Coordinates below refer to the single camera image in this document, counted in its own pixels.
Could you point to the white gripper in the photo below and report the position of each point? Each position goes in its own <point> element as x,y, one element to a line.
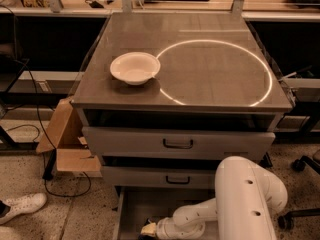
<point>162,228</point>

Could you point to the open bottom drawer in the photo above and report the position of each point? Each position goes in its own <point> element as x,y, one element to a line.
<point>139,204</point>

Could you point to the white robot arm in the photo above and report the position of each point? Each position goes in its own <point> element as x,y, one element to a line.
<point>246,195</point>

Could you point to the black cabinet caster wheel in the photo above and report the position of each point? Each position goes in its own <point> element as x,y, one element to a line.
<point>266,161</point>

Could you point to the middle grey drawer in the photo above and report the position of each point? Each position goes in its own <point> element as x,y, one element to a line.
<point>158,177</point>

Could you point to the white ceramic bowl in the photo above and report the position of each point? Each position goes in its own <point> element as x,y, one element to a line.
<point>135,68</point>

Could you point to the cardboard box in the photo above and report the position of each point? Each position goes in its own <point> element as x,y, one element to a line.
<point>64,136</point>

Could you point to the white sneaker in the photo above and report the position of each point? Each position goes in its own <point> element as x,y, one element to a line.
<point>13,207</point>

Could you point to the top grey drawer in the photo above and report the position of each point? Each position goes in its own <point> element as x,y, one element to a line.
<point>176,144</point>

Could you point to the grey drawer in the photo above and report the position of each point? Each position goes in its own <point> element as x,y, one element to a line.
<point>176,144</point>
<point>158,177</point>

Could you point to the grey drawer cabinet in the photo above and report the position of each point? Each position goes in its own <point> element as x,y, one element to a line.
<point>213,77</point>

